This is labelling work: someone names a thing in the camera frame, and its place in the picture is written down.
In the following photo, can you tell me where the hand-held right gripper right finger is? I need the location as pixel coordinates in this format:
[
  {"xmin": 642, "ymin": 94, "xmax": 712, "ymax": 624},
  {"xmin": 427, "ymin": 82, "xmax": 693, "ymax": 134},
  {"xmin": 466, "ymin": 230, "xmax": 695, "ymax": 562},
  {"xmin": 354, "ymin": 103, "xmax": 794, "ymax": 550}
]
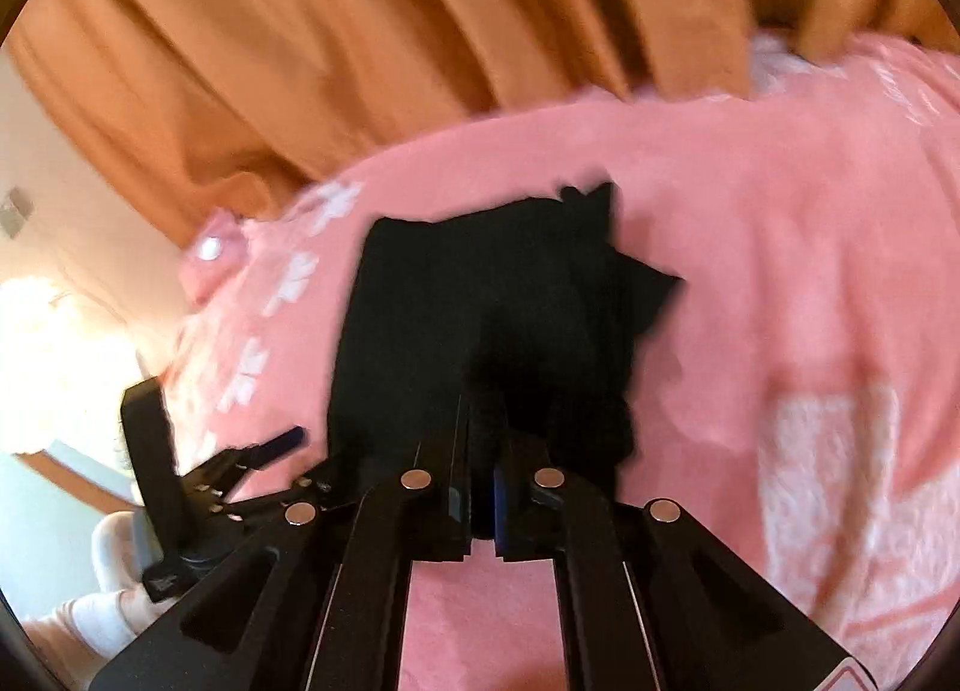
[{"xmin": 491, "ymin": 428, "xmax": 878, "ymax": 691}]

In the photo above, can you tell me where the pink pillow with white button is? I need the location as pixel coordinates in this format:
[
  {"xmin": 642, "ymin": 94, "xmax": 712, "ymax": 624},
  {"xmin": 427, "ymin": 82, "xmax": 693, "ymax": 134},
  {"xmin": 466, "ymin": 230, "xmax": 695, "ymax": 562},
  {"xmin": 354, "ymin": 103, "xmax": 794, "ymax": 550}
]
[{"xmin": 180, "ymin": 207, "xmax": 256, "ymax": 309}]

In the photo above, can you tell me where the wooden furniture edge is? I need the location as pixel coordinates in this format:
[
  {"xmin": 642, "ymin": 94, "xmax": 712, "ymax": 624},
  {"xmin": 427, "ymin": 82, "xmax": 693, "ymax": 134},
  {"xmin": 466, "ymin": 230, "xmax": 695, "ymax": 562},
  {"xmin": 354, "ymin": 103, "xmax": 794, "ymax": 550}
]
[{"xmin": 15, "ymin": 447, "xmax": 136, "ymax": 512}]

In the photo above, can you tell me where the grey wall switch plate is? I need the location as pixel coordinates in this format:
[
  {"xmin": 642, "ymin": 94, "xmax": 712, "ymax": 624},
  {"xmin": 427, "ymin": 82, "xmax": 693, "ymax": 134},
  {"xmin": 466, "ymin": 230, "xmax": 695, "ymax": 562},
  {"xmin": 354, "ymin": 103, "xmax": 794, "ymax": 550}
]
[{"xmin": 0, "ymin": 187, "xmax": 35, "ymax": 238}]

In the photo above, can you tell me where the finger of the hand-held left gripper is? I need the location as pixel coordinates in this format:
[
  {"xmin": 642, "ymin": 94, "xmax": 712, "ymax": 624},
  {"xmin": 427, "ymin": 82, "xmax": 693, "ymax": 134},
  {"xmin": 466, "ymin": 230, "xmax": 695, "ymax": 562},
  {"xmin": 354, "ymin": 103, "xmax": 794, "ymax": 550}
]
[
  {"xmin": 217, "ymin": 457, "xmax": 351, "ymax": 525},
  {"xmin": 191, "ymin": 425, "xmax": 310, "ymax": 495}
]

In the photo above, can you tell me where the black sweater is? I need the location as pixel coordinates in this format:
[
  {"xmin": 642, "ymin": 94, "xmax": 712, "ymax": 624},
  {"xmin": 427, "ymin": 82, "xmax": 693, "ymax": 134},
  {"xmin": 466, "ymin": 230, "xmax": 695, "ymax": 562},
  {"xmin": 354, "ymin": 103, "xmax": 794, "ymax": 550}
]
[{"xmin": 326, "ymin": 181, "xmax": 687, "ymax": 542}]

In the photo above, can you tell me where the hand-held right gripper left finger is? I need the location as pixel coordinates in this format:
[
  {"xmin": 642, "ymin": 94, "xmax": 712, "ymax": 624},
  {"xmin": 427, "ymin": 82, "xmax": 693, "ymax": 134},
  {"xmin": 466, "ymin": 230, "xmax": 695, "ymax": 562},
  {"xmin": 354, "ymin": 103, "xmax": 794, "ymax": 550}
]
[{"xmin": 86, "ymin": 391, "xmax": 475, "ymax": 691}]

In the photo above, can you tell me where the orange curtain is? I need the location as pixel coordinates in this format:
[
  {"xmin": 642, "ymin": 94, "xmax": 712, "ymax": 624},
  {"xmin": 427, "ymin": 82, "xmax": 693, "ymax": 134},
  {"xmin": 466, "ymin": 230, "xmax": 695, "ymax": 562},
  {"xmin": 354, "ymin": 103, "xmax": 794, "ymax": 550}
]
[{"xmin": 4, "ymin": 0, "xmax": 960, "ymax": 249}]

